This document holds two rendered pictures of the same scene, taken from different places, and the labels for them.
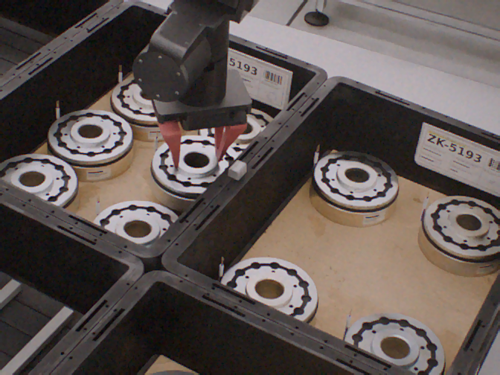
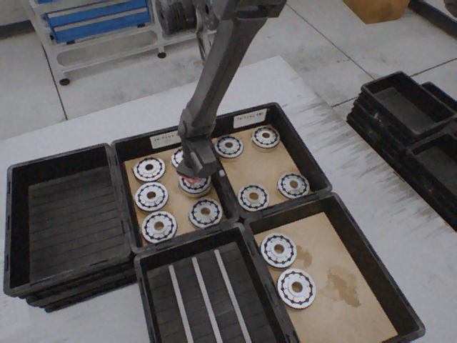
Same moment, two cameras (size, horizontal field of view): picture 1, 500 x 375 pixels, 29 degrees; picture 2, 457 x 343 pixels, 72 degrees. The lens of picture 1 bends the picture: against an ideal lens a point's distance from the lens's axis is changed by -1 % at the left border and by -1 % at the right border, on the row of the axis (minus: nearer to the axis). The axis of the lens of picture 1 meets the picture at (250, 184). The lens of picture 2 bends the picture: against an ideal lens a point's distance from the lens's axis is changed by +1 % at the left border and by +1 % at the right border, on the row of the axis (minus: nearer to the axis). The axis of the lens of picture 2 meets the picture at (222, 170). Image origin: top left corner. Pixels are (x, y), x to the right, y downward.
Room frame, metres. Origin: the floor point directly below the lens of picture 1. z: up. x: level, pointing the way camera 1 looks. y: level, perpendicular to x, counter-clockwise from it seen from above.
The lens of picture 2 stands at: (0.43, 0.40, 1.72)
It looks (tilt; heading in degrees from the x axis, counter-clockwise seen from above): 55 degrees down; 313
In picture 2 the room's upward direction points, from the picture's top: 3 degrees clockwise
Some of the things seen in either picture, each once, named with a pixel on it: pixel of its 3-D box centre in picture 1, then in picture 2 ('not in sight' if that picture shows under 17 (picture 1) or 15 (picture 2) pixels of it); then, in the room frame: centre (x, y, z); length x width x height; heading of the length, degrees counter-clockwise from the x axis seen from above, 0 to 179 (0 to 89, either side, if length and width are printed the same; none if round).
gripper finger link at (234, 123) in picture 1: (207, 128); not in sight; (0.87, 0.05, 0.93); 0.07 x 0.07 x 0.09; 20
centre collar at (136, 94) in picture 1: (151, 95); (149, 167); (1.01, 0.14, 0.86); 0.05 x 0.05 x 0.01
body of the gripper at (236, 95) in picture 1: (199, 77); (193, 156); (0.86, 0.07, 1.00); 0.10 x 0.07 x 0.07; 110
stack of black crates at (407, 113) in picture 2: not in sight; (388, 128); (0.62, -1.19, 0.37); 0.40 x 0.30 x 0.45; 163
